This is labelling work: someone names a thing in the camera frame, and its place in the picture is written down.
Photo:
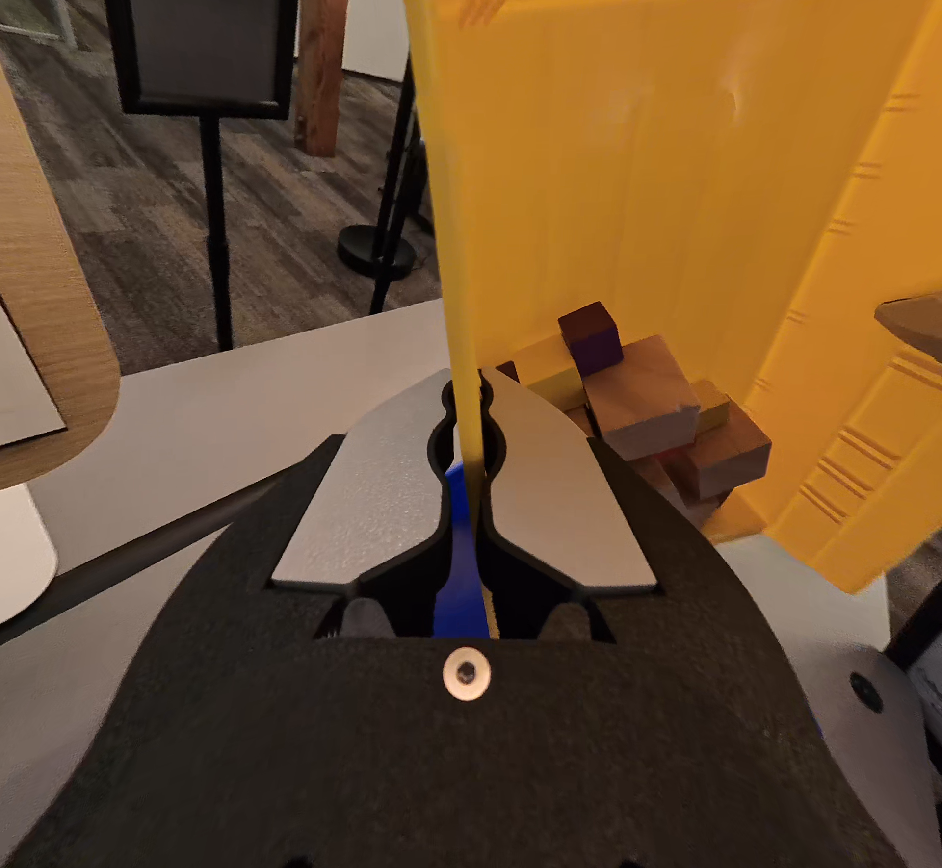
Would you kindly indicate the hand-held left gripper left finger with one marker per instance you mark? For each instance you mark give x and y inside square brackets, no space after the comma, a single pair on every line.
[375,500]

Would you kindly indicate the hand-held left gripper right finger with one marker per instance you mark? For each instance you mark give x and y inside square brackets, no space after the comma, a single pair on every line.
[567,507]

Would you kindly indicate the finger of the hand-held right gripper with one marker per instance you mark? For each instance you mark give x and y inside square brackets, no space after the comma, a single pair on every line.
[916,327]

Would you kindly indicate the blue plastic box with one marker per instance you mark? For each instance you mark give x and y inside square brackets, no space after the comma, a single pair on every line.
[460,566]

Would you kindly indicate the pile of coloured wooden cubes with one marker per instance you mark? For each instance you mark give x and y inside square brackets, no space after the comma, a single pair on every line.
[640,404]

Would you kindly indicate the yellow plastic box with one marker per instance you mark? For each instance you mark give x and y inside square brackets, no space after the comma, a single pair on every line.
[662,184]

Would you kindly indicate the black framed floor sign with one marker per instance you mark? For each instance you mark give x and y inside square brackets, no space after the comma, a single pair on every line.
[390,221]
[206,37]

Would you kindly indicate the printed instruction sheet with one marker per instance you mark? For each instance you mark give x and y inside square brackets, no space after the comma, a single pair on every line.
[22,390]

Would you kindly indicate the wooden beam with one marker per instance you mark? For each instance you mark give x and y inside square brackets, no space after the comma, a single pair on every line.
[324,37]

